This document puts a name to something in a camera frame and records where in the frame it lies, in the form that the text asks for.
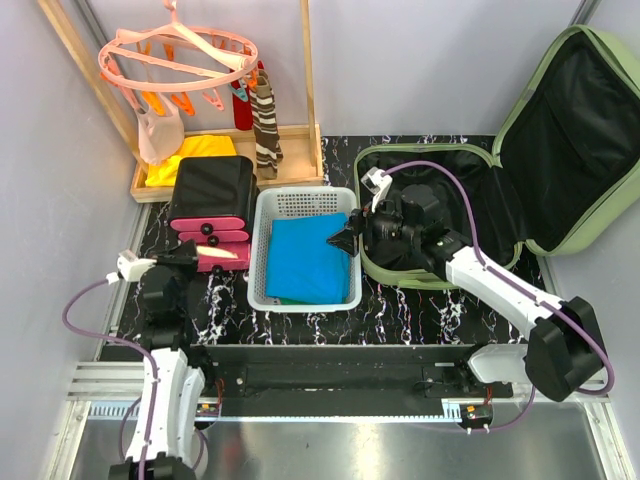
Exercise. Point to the aluminium frame rail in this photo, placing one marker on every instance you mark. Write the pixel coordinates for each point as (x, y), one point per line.
(105, 390)

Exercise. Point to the orange clothespin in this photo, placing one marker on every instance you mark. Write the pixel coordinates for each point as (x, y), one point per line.
(183, 102)

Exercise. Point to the wooden clothes rack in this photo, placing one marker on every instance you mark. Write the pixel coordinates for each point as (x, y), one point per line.
(301, 143)

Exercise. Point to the green shirt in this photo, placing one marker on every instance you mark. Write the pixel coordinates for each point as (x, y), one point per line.
(286, 301)

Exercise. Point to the pink round clip hanger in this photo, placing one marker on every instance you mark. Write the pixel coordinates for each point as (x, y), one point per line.
(174, 58)

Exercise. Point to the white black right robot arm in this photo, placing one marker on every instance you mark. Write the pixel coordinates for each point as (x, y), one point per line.
(563, 347)

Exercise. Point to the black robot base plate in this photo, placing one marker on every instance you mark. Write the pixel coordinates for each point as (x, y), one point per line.
(396, 384)

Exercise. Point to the teal clothespin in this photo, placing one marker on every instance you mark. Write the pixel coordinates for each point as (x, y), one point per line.
(239, 91)

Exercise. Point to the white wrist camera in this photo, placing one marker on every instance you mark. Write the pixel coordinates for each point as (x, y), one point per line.
(130, 268)
(378, 182)

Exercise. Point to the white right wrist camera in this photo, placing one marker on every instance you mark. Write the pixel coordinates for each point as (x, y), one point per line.
(378, 182)

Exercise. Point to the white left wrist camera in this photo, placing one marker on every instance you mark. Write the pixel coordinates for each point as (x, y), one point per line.
(130, 268)

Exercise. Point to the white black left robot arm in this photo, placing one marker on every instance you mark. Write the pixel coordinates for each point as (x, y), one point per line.
(162, 443)

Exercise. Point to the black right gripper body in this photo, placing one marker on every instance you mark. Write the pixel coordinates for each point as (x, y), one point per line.
(380, 225)

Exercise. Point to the white plastic mesh basket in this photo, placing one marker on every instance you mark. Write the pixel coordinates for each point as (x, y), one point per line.
(297, 202)

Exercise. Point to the green hard-shell suitcase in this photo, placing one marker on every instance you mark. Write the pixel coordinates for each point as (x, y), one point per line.
(562, 168)

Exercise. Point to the pale pink garment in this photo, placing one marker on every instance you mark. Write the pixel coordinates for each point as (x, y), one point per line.
(159, 137)

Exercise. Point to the blue shirt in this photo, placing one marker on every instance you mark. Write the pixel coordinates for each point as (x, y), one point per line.
(302, 266)

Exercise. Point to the magenta plastic tray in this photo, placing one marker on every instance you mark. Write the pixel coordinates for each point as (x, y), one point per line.
(208, 225)

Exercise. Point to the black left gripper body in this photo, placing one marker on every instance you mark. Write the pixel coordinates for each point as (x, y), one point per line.
(184, 273)

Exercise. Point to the black box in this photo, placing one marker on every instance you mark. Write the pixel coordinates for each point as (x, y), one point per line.
(214, 187)

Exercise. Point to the brown striped sock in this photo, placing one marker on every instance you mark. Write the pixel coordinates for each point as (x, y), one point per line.
(267, 138)

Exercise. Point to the red garment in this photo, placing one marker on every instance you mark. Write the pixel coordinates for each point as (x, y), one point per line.
(242, 111)

